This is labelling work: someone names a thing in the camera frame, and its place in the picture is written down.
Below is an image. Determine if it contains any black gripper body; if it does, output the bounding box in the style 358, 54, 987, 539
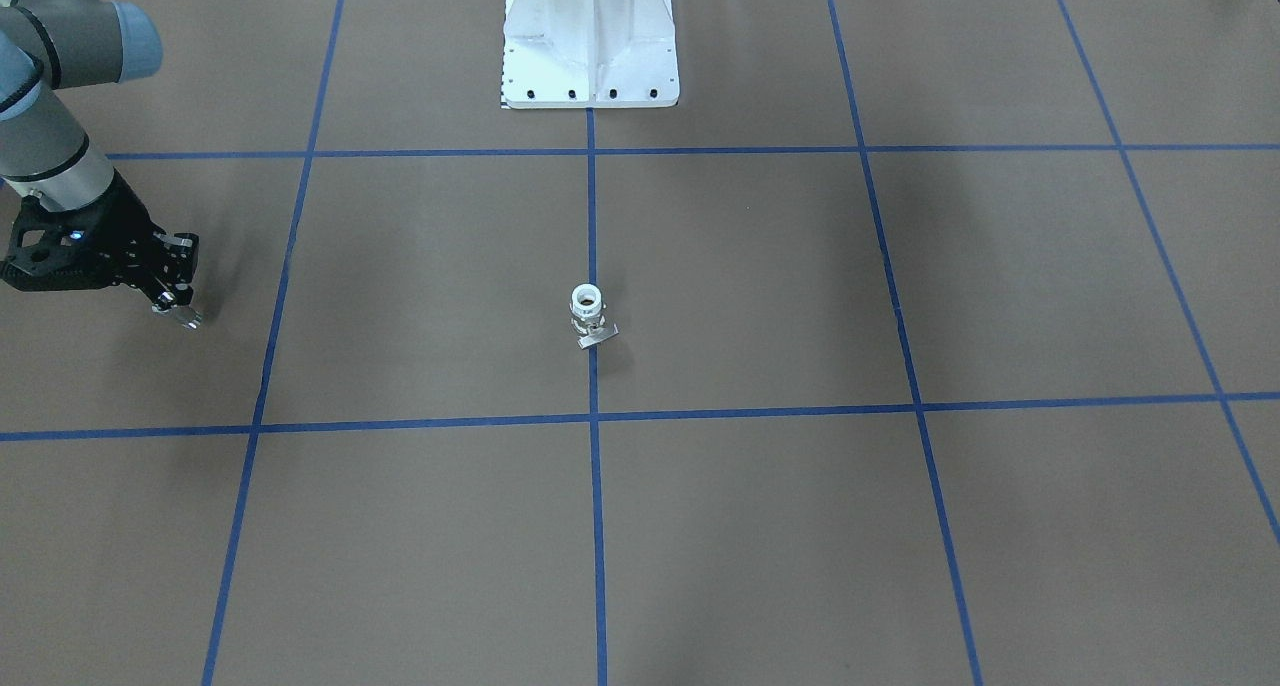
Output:
3, 174, 198, 294

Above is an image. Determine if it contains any chrome metal pipe fitting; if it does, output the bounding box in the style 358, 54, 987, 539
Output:
152, 306, 204, 330

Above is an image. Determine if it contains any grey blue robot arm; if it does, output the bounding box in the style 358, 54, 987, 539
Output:
1, 0, 201, 329

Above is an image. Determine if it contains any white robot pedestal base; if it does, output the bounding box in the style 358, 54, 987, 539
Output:
500, 0, 681, 109

